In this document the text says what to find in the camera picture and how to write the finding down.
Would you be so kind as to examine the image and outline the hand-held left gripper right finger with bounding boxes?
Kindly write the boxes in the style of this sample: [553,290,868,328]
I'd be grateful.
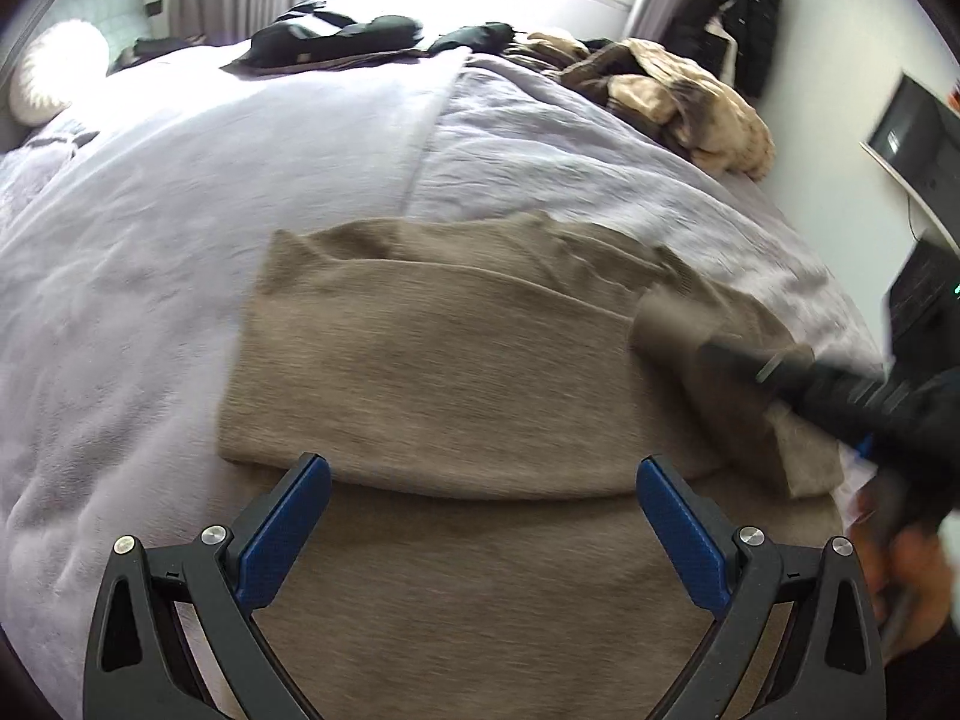
[636,454,887,720]

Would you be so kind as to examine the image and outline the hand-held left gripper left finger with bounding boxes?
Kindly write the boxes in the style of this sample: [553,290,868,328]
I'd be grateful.
[84,452,332,720]

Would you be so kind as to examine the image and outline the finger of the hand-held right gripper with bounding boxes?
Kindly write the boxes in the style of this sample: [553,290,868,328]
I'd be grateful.
[697,340,817,407]

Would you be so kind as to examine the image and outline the taupe knit sweater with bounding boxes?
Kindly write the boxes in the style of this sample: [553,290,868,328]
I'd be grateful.
[216,211,845,720]

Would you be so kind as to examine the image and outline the person's right forearm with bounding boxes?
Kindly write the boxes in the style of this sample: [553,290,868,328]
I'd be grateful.
[881,592,960,695]

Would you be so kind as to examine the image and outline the person's right hand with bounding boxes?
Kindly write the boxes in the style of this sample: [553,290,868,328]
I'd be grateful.
[855,480,960,650]

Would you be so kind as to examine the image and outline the beige striped clothing pile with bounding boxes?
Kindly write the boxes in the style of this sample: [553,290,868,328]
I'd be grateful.
[502,30,775,181]

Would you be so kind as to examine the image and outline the lavender fleece blanket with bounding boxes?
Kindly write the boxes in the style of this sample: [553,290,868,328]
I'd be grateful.
[0,41,886,691]

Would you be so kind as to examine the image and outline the hanging black coats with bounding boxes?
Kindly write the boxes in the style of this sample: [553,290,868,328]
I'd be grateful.
[664,0,781,98]

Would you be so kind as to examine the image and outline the small black garment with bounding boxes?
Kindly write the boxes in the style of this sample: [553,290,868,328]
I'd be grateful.
[427,22,518,56]

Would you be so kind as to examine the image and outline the large black garment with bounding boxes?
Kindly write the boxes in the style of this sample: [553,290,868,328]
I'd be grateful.
[247,0,425,70]

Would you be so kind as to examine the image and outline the white round pillow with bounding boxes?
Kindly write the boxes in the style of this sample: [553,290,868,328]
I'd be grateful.
[9,21,112,125]

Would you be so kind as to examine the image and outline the pale green padded headboard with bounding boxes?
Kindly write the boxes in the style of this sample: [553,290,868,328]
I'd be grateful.
[52,0,147,68]

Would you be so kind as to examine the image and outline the wall-mounted television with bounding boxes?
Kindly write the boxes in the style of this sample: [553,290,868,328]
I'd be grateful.
[861,71,960,235]

